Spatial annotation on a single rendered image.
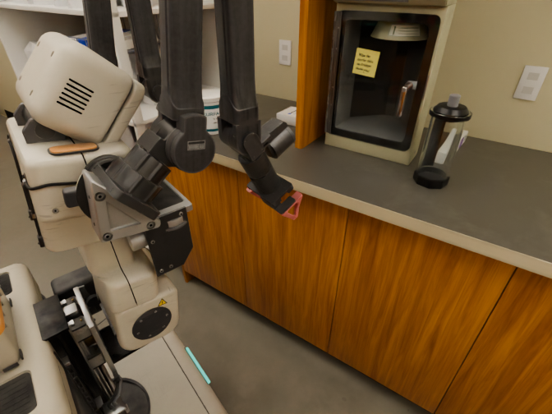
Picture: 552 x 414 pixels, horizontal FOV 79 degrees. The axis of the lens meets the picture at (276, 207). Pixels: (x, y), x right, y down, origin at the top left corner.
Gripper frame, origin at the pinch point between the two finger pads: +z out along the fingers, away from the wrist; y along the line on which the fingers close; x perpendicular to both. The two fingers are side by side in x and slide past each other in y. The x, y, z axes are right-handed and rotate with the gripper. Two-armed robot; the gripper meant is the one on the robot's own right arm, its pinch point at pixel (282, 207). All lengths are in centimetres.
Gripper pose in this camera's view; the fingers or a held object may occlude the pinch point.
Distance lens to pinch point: 83.9
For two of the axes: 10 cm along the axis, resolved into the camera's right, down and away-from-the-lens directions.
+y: -6.3, -4.4, 6.4
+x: -6.9, 6.9, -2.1
